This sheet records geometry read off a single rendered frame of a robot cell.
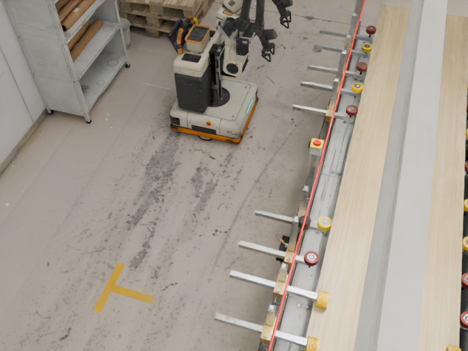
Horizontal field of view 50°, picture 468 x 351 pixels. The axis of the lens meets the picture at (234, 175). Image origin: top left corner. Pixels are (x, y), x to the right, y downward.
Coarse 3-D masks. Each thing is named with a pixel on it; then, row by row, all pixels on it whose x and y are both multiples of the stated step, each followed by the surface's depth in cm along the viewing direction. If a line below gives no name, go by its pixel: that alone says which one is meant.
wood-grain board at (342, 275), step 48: (384, 48) 398; (384, 96) 363; (384, 144) 333; (432, 192) 307; (336, 240) 286; (432, 240) 285; (336, 288) 267; (432, 288) 266; (336, 336) 250; (432, 336) 250
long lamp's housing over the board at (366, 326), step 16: (416, 0) 176; (416, 16) 168; (416, 32) 162; (400, 64) 159; (400, 80) 151; (400, 96) 145; (400, 112) 139; (400, 128) 135; (400, 144) 131; (384, 176) 128; (384, 192) 123; (384, 208) 119; (384, 224) 116; (384, 240) 112; (384, 256) 110; (368, 272) 111; (368, 288) 108; (368, 304) 104; (368, 320) 101; (368, 336) 99
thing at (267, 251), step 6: (240, 240) 291; (240, 246) 290; (246, 246) 289; (252, 246) 289; (258, 246) 289; (258, 252) 289; (264, 252) 288; (270, 252) 286; (276, 252) 286; (282, 252) 286; (282, 258) 287; (300, 258) 283
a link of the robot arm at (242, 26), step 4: (244, 0) 347; (248, 0) 346; (244, 4) 349; (248, 4) 348; (244, 8) 351; (248, 8) 351; (244, 12) 353; (248, 12) 353; (240, 16) 357; (244, 16) 356; (248, 16) 357; (240, 20) 357; (244, 20) 357; (236, 24) 362; (240, 24) 359; (244, 24) 358; (236, 28) 363; (240, 28) 362; (244, 28) 360
